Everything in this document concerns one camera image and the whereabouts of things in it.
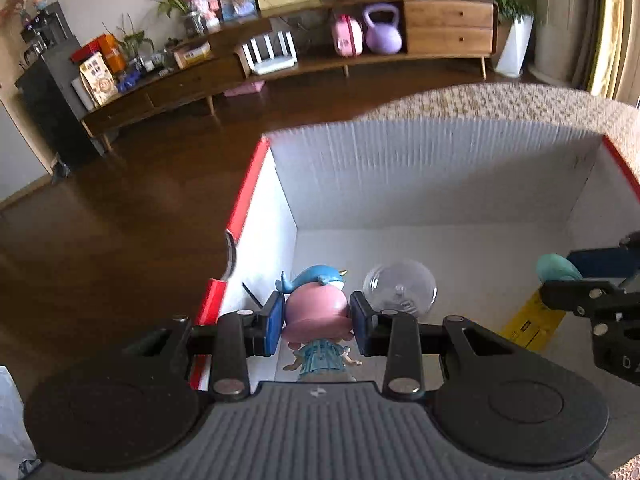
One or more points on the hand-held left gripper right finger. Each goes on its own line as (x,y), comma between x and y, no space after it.
(361,322)

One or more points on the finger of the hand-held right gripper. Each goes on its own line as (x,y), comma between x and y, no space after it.
(600,262)
(575,297)

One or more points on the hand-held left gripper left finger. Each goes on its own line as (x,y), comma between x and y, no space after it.
(274,322)

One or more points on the teal toy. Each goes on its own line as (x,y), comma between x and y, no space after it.
(555,266)

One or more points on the pink-haired doll figurine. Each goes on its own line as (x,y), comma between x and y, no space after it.
(315,310)

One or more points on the red and white cardboard box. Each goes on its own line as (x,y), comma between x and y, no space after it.
(400,185)

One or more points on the clear plastic ball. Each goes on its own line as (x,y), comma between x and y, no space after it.
(400,280)

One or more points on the floral lace tablecloth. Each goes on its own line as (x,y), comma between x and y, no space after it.
(500,102)

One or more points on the white planter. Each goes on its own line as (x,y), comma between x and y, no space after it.
(515,47)

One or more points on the flat pink box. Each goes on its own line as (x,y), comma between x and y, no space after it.
(245,88)

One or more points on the yellow curtain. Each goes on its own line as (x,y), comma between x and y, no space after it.
(607,25)

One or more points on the white router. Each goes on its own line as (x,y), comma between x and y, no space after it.
(270,55)

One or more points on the small cardboard box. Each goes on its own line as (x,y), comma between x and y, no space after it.
(192,55)

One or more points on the white plastic bag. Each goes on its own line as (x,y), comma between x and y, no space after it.
(12,425)

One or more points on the wooden TV cabinet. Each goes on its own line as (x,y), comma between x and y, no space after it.
(450,25)

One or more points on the pink toy suitcase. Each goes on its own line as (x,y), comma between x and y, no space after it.
(347,36)

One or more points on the purple kettlebell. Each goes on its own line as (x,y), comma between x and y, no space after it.
(384,35)

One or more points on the snack bag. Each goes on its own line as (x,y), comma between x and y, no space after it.
(98,80)

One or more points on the black cabinet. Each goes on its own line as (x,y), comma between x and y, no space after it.
(55,110)

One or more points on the small potted plant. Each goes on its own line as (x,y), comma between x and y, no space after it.
(132,42)
(175,5)

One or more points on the orange box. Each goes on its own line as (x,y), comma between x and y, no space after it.
(107,50)

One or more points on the black coffee machine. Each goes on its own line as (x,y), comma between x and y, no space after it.
(42,27)

